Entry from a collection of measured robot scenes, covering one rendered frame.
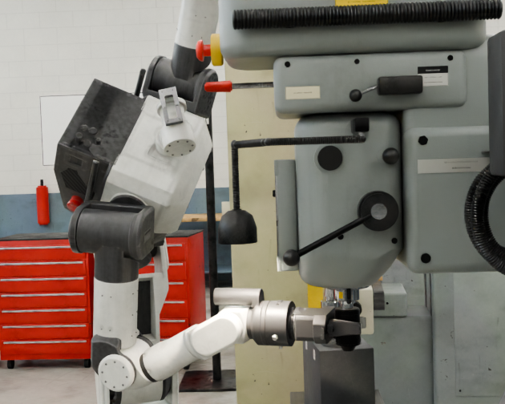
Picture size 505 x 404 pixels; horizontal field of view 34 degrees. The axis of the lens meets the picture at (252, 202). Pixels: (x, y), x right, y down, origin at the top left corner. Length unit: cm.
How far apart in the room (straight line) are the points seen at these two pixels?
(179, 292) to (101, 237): 450
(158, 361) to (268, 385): 173
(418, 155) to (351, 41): 23
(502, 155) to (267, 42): 46
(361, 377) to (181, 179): 57
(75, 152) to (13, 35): 949
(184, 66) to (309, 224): 58
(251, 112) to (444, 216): 190
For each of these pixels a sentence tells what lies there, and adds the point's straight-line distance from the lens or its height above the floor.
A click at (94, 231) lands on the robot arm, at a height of 142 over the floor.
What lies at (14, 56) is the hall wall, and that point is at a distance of 1119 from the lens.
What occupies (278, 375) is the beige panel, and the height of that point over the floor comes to 68.
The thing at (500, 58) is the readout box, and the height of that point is 168.
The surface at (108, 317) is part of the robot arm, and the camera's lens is 171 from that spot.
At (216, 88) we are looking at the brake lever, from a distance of 167.
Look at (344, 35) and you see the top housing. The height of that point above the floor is 176.
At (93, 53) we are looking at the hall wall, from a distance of 1092.
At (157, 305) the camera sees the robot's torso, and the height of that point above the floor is 120.
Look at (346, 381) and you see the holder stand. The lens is 183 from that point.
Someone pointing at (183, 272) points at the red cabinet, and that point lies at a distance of 612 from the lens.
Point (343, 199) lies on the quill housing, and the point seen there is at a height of 148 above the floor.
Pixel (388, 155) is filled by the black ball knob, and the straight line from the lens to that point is 145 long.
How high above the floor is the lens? 155
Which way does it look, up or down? 3 degrees down
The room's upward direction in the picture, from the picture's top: 2 degrees counter-clockwise
